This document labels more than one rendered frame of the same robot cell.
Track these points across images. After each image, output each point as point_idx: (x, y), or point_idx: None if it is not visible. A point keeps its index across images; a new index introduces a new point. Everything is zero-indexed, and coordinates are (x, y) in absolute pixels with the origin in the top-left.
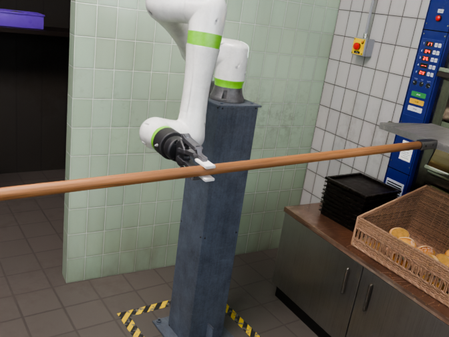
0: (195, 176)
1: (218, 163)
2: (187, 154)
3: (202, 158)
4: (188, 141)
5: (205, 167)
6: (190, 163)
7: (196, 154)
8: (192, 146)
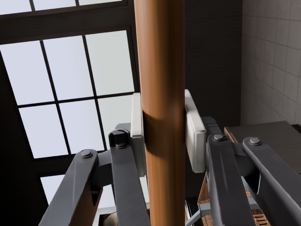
0: (231, 142)
1: (147, 174)
2: (146, 206)
3: (118, 128)
4: (44, 219)
5: (136, 94)
6: (216, 225)
7: (112, 143)
8: (70, 169)
